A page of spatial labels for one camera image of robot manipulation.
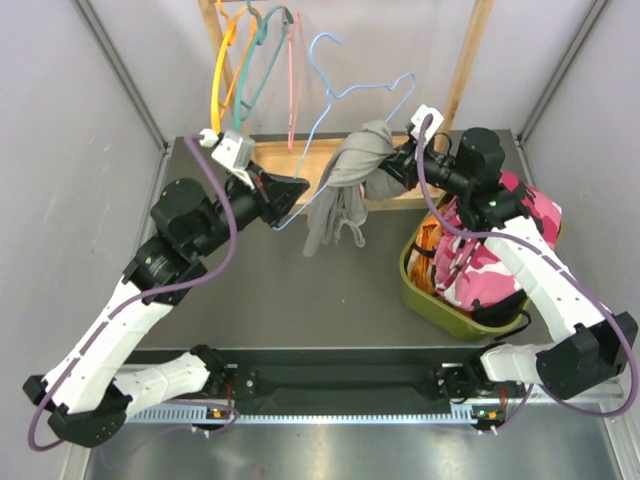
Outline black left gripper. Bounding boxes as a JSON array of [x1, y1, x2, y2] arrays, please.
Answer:
[[193, 161, 309, 259]]

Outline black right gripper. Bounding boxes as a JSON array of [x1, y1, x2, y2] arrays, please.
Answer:
[[375, 137, 473, 198]]

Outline grey trousers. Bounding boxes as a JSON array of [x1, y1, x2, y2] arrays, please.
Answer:
[[303, 120, 407, 257]]

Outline orange patterned trousers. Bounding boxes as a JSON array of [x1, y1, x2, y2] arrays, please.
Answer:
[[406, 216, 443, 295]]

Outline pink camouflage trousers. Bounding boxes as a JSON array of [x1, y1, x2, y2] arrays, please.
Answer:
[[435, 172, 562, 317]]

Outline pink wire hanger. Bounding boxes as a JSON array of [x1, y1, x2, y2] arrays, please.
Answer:
[[286, 13, 301, 153]]

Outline teal plastic hanger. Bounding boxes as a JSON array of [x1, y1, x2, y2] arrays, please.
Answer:
[[233, 1, 294, 131]]

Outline yellow plastic hanger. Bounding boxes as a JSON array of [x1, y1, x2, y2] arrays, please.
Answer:
[[210, 1, 262, 133]]

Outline black trousers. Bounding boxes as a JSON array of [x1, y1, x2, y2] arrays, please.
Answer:
[[471, 290, 527, 328]]

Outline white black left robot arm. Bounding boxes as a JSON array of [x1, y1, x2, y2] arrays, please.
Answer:
[[23, 163, 310, 448]]

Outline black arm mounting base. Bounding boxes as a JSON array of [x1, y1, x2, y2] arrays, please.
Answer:
[[116, 345, 527, 400]]

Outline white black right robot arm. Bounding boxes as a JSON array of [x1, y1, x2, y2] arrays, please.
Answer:
[[381, 128, 639, 400]]

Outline wooden clothes rack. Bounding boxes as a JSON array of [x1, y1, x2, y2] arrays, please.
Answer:
[[198, 1, 493, 197]]

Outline olive green plastic basket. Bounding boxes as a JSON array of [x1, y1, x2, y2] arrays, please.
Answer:
[[399, 224, 529, 343]]

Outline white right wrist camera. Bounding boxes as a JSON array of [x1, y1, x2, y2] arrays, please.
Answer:
[[407, 104, 444, 144]]

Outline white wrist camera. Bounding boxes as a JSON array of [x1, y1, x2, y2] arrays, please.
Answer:
[[407, 104, 444, 144], [198, 129, 255, 189]]

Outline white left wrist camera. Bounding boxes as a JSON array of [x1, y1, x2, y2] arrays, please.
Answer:
[[198, 129, 255, 189]]

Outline slotted grey cable duct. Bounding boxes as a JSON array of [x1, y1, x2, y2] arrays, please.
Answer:
[[127, 397, 506, 426]]

